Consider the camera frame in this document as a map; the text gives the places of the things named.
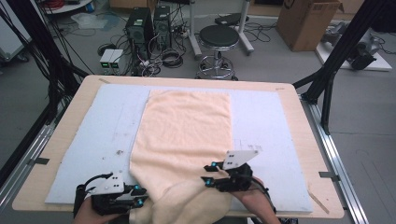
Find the dark grey machine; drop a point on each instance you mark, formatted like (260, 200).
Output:
(361, 56)

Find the white round table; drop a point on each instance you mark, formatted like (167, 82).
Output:
(71, 5)

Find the clear plastic bag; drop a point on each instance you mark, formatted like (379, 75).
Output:
(88, 20)

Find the wide black computer tower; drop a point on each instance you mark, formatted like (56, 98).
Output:
(138, 28)

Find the aluminium rail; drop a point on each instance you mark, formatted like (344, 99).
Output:
(330, 149)
(28, 155)

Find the white panel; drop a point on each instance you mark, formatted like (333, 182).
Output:
(9, 34)

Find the black round stool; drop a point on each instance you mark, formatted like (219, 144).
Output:
(219, 35)

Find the black flat device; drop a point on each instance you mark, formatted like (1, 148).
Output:
(230, 19)

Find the person's left hand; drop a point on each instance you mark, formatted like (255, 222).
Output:
(87, 216)

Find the white board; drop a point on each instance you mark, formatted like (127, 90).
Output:
(381, 63)

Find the white stand leg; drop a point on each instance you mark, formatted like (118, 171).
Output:
(193, 31)
(244, 28)

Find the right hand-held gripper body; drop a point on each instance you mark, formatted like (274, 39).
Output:
(238, 158)

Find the person's right hand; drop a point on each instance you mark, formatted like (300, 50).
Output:
(257, 199)

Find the cardboard box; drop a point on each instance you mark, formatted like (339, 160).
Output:
(305, 25)

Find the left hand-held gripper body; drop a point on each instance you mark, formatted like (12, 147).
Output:
(109, 186)

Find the thin wooden stick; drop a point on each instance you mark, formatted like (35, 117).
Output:
(317, 200)

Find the narrow black computer tower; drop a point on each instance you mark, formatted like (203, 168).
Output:
(162, 28)

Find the white power supply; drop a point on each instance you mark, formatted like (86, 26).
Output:
(106, 57)
(116, 59)

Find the peach towel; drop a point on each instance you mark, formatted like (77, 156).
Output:
(183, 137)

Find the white foam mat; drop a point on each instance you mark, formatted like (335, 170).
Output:
(264, 124)

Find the black tape strip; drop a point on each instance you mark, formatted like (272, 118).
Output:
(39, 160)
(328, 175)

